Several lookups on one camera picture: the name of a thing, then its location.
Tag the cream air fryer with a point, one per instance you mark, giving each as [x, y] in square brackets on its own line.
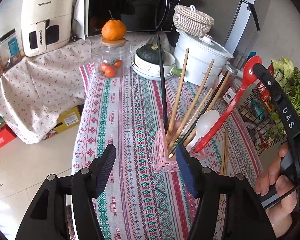
[45, 25]

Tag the red plastic spoon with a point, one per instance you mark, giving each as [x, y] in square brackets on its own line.
[248, 78]

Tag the white plastic spoon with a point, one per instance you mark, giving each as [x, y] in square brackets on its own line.
[203, 125]

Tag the yellow cardboard box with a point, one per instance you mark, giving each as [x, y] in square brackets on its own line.
[65, 121]

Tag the glass jar with wooden lid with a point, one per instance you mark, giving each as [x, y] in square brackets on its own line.
[113, 58]

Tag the clear container with blue label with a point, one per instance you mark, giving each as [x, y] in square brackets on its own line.
[9, 48]

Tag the black chopstick right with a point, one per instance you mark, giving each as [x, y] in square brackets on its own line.
[189, 134]

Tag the jar of red dried fruit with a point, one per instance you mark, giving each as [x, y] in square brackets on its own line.
[232, 74]

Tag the white bowl with green handle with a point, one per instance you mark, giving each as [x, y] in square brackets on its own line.
[151, 71]

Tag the black microwave oven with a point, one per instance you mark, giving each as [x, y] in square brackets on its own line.
[137, 15]

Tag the person's right hand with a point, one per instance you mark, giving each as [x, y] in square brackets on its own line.
[280, 214]

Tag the patterned striped tablecloth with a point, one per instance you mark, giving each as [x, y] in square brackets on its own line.
[138, 202]

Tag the grey refrigerator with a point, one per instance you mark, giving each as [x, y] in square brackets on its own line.
[235, 22]

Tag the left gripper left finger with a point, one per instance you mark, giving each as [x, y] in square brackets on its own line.
[100, 170]

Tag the large orange with stem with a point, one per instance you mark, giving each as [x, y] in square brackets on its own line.
[113, 29]

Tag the dark green pumpkin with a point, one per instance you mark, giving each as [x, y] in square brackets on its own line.
[149, 53]

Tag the white electric cooking pot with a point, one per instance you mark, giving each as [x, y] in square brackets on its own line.
[202, 50]

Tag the woven lidded basket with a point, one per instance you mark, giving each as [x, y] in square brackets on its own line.
[192, 21]

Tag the black wire storage rack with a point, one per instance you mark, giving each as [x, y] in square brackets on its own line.
[261, 119]

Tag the floral white cloth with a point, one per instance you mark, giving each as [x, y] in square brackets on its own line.
[37, 90]

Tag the red box on floor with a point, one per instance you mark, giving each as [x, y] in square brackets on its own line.
[6, 135]

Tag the pink perforated utensil holder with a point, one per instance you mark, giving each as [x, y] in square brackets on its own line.
[161, 161]

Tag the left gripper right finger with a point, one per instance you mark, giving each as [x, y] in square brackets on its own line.
[190, 169]

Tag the black chopstick left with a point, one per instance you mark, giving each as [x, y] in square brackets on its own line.
[162, 80]

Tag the black chopstick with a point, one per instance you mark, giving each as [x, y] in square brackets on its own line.
[189, 134]
[162, 80]

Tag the jar of dried fruit rings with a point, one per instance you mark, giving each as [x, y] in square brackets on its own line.
[231, 92]

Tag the green leafy vegetables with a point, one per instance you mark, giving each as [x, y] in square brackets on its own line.
[288, 77]

